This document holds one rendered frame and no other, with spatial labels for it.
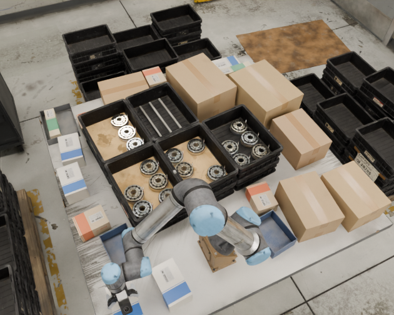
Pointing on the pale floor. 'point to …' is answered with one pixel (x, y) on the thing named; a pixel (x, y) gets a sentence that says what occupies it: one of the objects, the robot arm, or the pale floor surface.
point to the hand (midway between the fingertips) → (124, 303)
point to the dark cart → (0, 112)
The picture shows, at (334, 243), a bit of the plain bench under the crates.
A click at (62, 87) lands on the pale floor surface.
